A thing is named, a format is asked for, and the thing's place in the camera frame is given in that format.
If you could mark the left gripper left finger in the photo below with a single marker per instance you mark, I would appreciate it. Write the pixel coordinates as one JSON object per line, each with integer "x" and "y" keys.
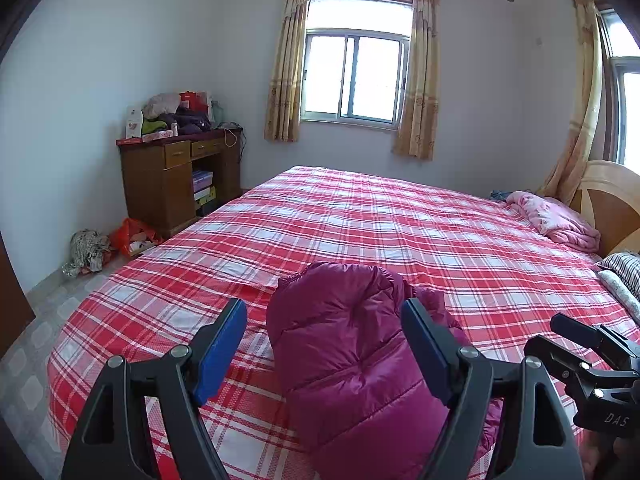
{"x": 112, "y": 438}

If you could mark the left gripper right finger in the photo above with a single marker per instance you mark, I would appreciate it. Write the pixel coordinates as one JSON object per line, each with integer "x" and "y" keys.
{"x": 535, "y": 439}

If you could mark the magenta puffer jacket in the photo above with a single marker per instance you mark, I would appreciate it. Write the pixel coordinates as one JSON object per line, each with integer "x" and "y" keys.
{"x": 355, "y": 395}

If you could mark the striped pillow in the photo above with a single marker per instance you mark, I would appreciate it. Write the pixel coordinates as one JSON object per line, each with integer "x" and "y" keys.
{"x": 620, "y": 275}

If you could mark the red plaid bed sheet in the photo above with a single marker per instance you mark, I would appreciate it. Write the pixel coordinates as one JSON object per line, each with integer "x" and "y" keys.
{"x": 501, "y": 280}

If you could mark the brown wooden door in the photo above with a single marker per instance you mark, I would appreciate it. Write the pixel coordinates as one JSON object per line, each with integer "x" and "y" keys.
{"x": 15, "y": 312}

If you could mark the pink folded quilt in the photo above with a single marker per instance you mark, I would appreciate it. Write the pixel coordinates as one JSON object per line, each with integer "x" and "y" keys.
{"x": 553, "y": 219}

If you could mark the wooden headboard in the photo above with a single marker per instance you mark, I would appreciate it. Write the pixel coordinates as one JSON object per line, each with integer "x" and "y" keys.
{"x": 608, "y": 198}

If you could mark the grey crumpled bag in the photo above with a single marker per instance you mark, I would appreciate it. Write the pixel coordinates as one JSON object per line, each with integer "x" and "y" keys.
{"x": 88, "y": 249}

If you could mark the side beige curtain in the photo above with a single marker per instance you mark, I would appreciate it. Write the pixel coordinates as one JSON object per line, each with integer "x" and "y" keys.
{"x": 563, "y": 181}

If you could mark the orange plastic bag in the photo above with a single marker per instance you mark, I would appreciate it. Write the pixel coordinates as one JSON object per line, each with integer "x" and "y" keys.
{"x": 133, "y": 238}

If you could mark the brown wooden desk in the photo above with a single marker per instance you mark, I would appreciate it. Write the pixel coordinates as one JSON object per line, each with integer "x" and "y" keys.
{"x": 170, "y": 183}

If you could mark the right beige curtain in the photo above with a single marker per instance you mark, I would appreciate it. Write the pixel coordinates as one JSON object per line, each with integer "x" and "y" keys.
{"x": 417, "y": 128}

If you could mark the clutter pile on desk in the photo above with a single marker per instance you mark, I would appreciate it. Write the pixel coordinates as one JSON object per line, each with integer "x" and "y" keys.
{"x": 171, "y": 114}

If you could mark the left beige curtain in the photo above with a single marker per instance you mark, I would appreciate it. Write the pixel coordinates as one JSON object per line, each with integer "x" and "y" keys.
{"x": 286, "y": 82}

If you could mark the window with metal frame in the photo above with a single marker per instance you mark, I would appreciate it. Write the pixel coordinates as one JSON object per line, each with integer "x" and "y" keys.
{"x": 356, "y": 61}

